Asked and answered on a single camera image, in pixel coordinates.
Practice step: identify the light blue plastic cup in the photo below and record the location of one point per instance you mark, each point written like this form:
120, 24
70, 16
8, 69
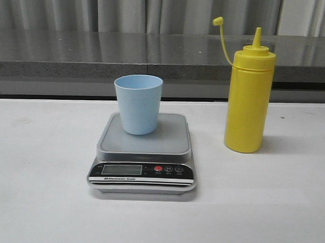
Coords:
139, 98

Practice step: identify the grey stone counter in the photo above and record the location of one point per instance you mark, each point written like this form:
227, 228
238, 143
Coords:
84, 65

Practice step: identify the yellow squeeze bottle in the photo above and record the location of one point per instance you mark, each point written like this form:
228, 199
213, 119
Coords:
250, 87

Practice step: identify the grey curtain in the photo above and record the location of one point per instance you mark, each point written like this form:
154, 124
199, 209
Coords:
188, 17

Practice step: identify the silver electronic kitchen scale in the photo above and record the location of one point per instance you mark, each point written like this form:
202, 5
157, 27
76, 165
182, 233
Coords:
155, 166

